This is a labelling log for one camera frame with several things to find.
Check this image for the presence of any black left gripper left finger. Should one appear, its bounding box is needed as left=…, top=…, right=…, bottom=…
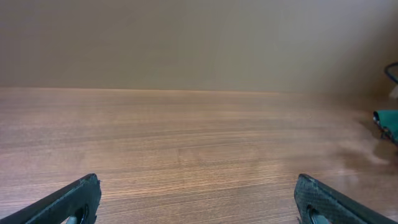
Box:
left=1, top=174, right=101, bottom=224

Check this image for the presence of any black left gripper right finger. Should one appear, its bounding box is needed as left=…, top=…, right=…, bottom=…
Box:
left=294, top=174, right=397, bottom=224

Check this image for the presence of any green cloth bag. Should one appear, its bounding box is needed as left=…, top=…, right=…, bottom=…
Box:
left=373, top=110, right=398, bottom=145

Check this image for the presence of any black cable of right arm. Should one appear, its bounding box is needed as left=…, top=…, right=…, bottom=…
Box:
left=384, top=62, right=398, bottom=84

